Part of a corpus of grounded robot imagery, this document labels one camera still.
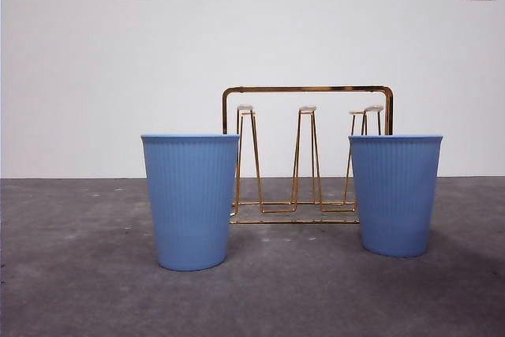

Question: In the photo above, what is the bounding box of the blue ribbed plastic cup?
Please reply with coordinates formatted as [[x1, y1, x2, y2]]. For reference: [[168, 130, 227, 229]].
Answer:
[[140, 133, 241, 272], [347, 133, 443, 258]]

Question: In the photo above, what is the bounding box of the gold wire cup rack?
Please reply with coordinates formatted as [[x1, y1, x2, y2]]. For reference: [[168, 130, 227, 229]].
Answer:
[[221, 84, 395, 226]]

